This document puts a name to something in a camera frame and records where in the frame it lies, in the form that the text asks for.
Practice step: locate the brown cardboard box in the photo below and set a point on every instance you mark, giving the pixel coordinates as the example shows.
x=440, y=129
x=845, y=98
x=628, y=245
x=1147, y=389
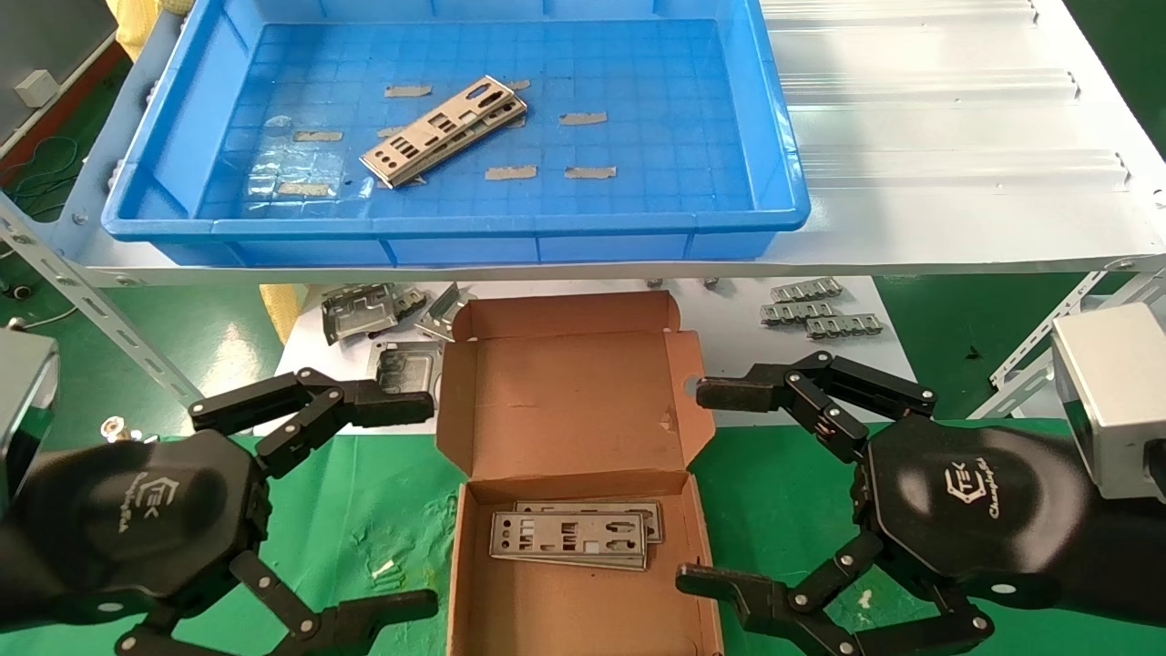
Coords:
x=574, y=410

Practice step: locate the silver binder clip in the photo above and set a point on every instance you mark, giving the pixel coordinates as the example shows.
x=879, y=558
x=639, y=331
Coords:
x=114, y=426

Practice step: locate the yellow foam roll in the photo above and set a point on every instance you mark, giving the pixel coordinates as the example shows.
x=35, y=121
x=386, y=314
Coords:
x=137, y=27

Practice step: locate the notched metal strip part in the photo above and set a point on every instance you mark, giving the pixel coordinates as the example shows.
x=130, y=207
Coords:
x=806, y=290
x=844, y=326
x=799, y=312

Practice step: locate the white board sheet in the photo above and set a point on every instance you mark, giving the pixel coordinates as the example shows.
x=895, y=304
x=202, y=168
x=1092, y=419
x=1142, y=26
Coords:
x=747, y=346

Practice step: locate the angled metal bracket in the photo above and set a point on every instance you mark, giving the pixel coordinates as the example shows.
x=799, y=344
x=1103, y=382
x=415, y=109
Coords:
x=444, y=314

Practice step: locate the large stamped metal bracket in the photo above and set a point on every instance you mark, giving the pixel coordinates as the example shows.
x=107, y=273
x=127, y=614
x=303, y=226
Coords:
x=360, y=314

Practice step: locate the perforated steel angle brace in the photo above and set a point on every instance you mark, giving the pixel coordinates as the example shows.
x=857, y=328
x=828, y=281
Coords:
x=1048, y=333
x=91, y=301
x=1020, y=392

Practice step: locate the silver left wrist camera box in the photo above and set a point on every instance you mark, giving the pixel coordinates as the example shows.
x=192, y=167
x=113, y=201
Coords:
x=23, y=401

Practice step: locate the square metal frame part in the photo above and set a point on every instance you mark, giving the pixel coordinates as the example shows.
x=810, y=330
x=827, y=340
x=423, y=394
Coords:
x=405, y=360

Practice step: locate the small stamped metal bracket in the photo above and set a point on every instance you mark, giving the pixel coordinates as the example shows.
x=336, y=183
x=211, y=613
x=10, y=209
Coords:
x=412, y=299

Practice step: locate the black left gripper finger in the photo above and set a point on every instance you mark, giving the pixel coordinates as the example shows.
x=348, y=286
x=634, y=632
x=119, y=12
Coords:
x=383, y=406

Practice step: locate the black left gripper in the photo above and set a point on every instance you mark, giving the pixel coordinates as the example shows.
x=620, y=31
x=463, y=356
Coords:
x=137, y=519

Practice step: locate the translucent corrugated sheet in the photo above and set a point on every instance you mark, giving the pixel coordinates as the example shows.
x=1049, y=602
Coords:
x=911, y=118

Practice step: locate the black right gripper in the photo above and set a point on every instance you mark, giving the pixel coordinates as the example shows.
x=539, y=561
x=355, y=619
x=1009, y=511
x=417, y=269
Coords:
x=966, y=510

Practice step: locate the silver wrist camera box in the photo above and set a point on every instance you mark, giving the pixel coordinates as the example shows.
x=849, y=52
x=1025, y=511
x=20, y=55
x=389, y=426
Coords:
x=1116, y=392
x=23, y=401

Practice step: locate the blue plastic tray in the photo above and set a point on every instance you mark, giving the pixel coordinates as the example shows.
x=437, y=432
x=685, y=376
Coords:
x=638, y=210

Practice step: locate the white wall socket box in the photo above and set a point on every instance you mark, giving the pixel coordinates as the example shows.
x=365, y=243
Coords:
x=36, y=87

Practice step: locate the green cloth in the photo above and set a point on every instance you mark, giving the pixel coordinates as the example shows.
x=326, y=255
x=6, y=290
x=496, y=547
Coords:
x=364, y=510

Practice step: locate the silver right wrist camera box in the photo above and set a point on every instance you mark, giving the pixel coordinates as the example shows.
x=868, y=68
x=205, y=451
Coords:
x=1116, y=392

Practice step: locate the yellow foam block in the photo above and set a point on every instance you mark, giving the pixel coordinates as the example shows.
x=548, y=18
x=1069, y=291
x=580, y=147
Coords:
x=278, y=310

